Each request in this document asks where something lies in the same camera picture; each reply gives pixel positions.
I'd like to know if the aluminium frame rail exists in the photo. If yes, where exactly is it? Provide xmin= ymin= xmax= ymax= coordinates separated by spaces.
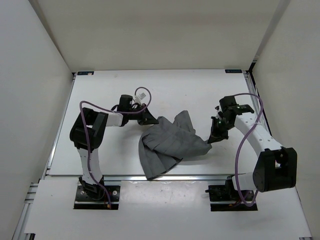
xmin=11 ymin=72 xmax=77 ymax=240
xmin=243 ymin=70 xmax=272 ymax=131

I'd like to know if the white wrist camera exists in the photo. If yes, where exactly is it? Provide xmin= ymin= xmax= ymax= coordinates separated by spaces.
xmin=133 ymin=92 xmax=146 ymax=105
xmin=214 ymin=105 xmax=224 ymax=121

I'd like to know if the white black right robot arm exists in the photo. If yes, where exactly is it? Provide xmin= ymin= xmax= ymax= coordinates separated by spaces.
xmin=207 ymin=95 xmax=298 ymax=200

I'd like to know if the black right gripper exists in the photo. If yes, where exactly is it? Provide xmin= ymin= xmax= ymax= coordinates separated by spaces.
xmin=207 ymin=116 xmax=234 ymax=144

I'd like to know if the aluminium frame rail left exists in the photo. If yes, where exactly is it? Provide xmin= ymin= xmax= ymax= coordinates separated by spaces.
xmin=11 ymin=72 xmax=77 ymax=240

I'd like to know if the aluminium frame rail right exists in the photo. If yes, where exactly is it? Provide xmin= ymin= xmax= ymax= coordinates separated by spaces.
xmin=243 ymin=70 xmax=272 ymax=131

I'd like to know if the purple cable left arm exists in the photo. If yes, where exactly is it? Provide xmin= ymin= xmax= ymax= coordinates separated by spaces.
xmin=79 ymin=86 xmax=153 ymax=207

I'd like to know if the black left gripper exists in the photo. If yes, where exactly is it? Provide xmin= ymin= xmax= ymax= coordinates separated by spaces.
xmin=126 ymin=102 xmax=158 ymax=125

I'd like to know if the grey pleated skirt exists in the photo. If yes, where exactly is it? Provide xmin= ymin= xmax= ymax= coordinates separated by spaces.
xmin=138 ymin=110 xmax=212 ymax=181

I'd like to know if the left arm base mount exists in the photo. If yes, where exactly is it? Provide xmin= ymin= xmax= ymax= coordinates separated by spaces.
xmin=74 ymin=177 xmax=121 ymax=210

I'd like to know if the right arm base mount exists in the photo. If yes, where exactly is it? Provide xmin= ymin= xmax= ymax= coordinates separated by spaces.
xmin=205 ymin=178 xmax=258 ymax=212

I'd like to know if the blue label right corner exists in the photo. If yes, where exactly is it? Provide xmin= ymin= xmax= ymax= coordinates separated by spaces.
xmin=225 ymin=69 xmax=243 ymax=74

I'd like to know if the blue label left corner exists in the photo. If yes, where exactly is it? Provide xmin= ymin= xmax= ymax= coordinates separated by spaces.
xmin=77 ymin=71 xmax=94 ymax=76

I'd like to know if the blue label corner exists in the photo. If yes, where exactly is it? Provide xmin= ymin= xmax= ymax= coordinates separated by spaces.
xmin=77 ymin=71 xmax=94 ymax=76
xmin=225 ymin=69 xmax=243 ymax=74

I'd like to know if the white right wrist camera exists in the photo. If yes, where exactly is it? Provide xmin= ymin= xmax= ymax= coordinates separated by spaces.
xmin=214 ymin=105 xmax=224 ymax=121

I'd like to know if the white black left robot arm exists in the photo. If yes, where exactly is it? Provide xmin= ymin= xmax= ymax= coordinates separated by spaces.
xmin=69 ymin=94 xmax=159 ymax=201

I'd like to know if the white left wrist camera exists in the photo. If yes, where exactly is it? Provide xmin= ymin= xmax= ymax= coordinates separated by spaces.
xmin=133 ymin=92 xmax=146 ymax=105

